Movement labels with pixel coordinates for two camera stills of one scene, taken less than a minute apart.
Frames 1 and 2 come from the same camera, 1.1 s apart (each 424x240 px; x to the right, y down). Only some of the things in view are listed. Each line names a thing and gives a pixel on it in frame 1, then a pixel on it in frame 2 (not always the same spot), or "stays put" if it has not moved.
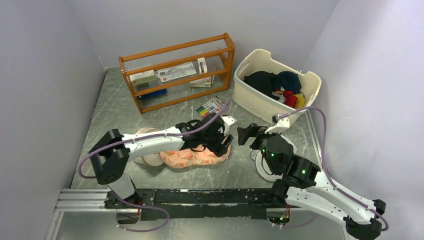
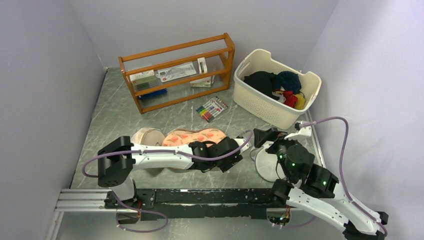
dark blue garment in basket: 289,81 stays put
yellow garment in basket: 300,102 stays put
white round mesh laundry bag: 256,155 stays put
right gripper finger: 244,133 to 260,136
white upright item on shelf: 202,64 stays put
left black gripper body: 214,141 to 225,165
